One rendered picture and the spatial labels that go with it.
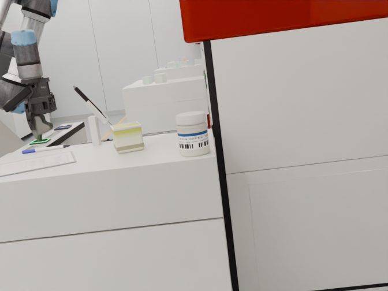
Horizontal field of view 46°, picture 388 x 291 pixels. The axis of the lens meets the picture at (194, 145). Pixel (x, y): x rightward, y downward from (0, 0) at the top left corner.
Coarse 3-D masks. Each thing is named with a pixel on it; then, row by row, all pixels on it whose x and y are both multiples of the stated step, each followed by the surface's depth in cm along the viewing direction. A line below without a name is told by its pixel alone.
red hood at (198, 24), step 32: (192, 0) 127; (224, 0) 127; (256, 0) 127; (288, 0) 127; (320, 0) 127; (352, 0) 126; (384, 0) 126; (192, 32) 129; (224, 32) 129; (256, 32) 129
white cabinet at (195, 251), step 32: (160, 224) 106; (192, 224) 105; (0, 256) 107; (32, 256) 107; (64, 256) 107; (96, 256) 107; (128, 256) 107; (160, 256) 107; (192, 256) 107; (224, 256) 106; (0, 288) 109; (32, 288) 109; (64, 288) 109; (96, 288) 109; (128, 288) 109; (160, 288) 108; (192, 288) 108; (224, 288) 108
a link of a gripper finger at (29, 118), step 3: (27, 108) 147; (27, 111) 146; (27, 114) 146; (30, 114) 146; (27, 117) 146; (30, 117) 146; (27, 120) 146; (30, 120) 147; (30, 123) 147; (33, 123) 148; (30, 126) 148; (33, 126) 148; (33, 129) 148
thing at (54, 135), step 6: (72, 126) 180; (48, 132) 172; (54, 132) 172; (60, 132) 169; (66, 132) 167; (42, 138) 161; (48, 138) 161; (54, 138) 157; (36, 144) 149; (42, 144) 148; (48, 144) 147; (18, 150) 143
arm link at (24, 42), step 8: (16, 32) 141; (24, 32) 142; (32, 32) 144; (16, 40) 142; (24, 40) 142; (32, 40) 144; (16, 48) 142; (24, 48) 142; (32, 48) 144; (16, 56) 143; (24, 56) 143; (32, 56) 144; (24, 64) 143; (32, 64) 144
